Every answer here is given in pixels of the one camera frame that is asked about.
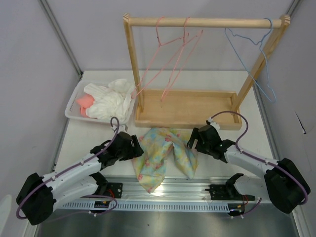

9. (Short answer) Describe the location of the floral pastel skirt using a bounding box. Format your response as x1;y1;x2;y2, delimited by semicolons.
132;127;198;193

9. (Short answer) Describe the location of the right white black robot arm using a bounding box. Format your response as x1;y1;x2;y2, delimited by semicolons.
187;124;311;214

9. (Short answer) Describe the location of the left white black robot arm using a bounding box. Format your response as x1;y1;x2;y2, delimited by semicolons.
16;131;144;225

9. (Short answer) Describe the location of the wooden hanger rack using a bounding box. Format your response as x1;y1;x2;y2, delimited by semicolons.
123;13;291;130

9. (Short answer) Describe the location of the white crumpled garment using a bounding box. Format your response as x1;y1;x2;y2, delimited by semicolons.
83;79;135;121

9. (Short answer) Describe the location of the pink garment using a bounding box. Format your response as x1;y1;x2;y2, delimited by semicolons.
76;94;94;118

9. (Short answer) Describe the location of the white plastic basket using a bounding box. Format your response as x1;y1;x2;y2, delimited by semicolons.
65;79;135;124

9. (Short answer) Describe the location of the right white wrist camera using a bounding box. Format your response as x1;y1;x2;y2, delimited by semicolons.
206;117;220;131

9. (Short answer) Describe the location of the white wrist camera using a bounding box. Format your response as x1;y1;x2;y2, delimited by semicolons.
206;117;220;131
111;124;128;133

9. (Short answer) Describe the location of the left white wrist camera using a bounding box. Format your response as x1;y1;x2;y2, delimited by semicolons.
111;124;128;133

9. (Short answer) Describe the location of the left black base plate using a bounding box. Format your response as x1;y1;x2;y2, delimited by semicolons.
104;183;123;198

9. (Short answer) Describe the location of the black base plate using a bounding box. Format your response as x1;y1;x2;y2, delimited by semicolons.
104;183;123;198
205;184;245;201

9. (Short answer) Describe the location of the aluminium mounting rail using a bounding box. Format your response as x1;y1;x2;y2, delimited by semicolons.
53;175;262;202

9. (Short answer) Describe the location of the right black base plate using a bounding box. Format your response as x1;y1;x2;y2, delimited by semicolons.
205;184;245;201

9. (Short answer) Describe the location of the left pink wire hanger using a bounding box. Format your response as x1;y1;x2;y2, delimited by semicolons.
131;16;183;99

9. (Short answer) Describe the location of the pink wire hanger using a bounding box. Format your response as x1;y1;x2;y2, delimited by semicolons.
160;17;203;102
131;16;183;99

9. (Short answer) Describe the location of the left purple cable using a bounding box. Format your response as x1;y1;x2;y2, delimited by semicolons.
16;117;120;220

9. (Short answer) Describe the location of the purple cable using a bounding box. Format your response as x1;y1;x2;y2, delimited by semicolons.
209;111;311;204
16;117;120;220

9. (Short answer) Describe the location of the white slotted cable duct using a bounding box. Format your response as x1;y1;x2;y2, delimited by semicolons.
61;200;230;213

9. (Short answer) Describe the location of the right pink wire hanger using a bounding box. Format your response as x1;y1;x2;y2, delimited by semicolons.
160;17;203;102

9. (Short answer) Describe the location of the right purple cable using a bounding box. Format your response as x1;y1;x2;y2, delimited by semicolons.
209;111;311;204

